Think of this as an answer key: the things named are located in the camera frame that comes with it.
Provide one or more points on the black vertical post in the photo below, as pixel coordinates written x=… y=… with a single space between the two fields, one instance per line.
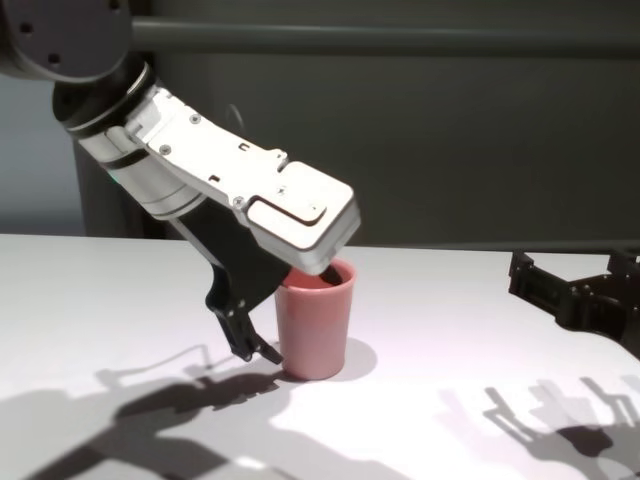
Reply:
x=150 y=229

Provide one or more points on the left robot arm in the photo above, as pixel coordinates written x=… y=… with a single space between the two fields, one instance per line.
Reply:
x=65 y=35

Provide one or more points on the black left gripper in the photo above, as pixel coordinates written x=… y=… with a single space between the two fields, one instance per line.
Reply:
x=240 y=265

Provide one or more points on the grey frame upright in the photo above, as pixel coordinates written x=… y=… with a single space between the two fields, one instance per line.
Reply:
x=95 y=200

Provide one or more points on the thick grey horizontal bar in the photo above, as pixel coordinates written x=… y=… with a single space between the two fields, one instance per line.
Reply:
x=400 y=35

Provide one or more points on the pink plastic cup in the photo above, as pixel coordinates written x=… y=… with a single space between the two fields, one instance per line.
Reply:
x=312 y=335

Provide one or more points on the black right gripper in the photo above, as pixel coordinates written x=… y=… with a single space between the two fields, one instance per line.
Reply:
x=605 y=310

